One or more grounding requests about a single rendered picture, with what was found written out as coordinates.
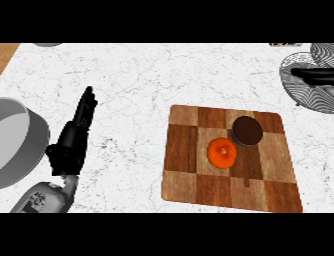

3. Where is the wooden checkered cutting board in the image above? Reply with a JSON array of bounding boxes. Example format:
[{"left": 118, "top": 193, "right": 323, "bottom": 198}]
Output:
[{"left": 159, "top": 104, "right": 304, "bottom": 214}]

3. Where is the grey round pot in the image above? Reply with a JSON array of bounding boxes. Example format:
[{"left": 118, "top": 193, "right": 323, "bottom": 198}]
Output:
[{"left": 0, "top": 97, "right": 52, "bottom": 191}]

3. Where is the dark brown round can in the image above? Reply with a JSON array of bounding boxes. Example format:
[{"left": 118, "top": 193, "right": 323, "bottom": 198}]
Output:
[{"left": 229, "top": 115, "right": 266, "bottom": 147}]

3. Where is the small dark patterned object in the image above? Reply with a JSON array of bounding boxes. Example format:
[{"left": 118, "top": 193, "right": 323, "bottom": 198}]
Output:
[{"left": 267, "top": 42, "right": 304, "bottom": 47}]

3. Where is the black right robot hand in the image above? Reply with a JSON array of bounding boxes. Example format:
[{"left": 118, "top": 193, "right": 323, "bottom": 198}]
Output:
[{"left": 289, "top": 66, "right": 334, "bottom": 91}]

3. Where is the orange squash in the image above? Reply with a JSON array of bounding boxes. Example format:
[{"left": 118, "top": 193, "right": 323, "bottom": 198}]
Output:
[{"left": 207, "top": 137, "right": 239, "bottom": 170}]

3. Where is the small grey round object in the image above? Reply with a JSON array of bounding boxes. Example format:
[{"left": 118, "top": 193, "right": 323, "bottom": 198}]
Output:
[{"left": 32, "top": 42, "right": 63, "bottom": 48}]

